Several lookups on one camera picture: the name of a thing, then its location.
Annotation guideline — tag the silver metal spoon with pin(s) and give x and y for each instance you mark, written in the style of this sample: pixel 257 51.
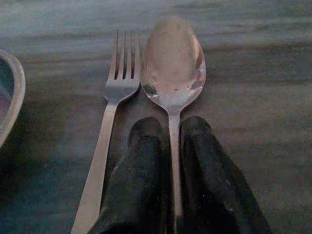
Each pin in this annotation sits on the silver metal spoon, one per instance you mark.
pixel 173 63

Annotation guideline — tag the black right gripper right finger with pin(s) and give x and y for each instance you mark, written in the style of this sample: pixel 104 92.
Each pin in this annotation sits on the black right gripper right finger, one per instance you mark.
pixel 209 180

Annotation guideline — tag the silver metal fork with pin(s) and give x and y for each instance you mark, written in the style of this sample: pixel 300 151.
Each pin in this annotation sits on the silver metal fork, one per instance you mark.
pixel 107 126

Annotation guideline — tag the grey ceramic plate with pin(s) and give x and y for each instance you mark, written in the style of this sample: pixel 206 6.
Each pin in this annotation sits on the grey ceramic plate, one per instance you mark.
pixel 14 92

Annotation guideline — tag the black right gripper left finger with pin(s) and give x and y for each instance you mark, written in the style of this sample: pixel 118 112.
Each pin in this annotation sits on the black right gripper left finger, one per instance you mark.
pixel 141 175

